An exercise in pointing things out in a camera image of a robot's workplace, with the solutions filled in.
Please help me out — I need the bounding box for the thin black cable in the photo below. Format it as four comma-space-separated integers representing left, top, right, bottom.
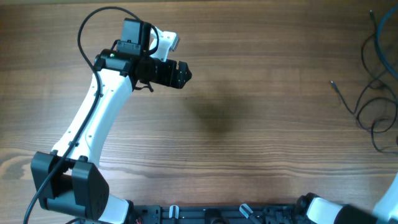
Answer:
370, 118, 398, 155

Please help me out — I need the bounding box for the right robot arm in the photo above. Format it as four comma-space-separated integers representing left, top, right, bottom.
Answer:
293, 178, 397, 224

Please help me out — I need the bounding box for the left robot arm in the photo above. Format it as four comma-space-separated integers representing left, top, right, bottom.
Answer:
30, 19, 192, 223

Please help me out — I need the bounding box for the left camera black cable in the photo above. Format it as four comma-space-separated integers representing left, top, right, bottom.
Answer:
23, 6, 161, 224

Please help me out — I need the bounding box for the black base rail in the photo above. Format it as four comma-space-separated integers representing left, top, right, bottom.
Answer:
129, 204, 312, 224

